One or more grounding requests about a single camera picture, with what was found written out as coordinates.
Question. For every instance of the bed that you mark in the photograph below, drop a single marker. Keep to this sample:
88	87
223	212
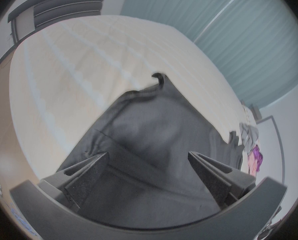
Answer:
76	71

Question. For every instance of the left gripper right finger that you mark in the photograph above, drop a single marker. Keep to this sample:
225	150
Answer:
214	181

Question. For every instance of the pink garment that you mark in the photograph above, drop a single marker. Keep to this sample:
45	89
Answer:
252	166

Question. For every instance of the grey bedside table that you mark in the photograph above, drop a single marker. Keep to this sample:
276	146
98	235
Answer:
256	112

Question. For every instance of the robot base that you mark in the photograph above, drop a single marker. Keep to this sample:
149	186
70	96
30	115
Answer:
19	215

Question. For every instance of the grey garment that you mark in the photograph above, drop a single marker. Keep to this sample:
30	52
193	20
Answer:
250	136

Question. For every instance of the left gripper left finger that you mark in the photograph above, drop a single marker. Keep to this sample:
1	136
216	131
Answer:
84	181

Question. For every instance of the black chest of drawers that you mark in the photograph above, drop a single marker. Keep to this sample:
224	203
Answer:
69	9

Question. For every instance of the purple garment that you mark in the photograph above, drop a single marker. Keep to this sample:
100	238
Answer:
256	156

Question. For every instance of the blue-green curtain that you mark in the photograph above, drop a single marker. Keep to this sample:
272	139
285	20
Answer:
259	46
176	6

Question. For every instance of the black T-shirt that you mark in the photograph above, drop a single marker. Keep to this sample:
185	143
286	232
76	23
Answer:
149	134

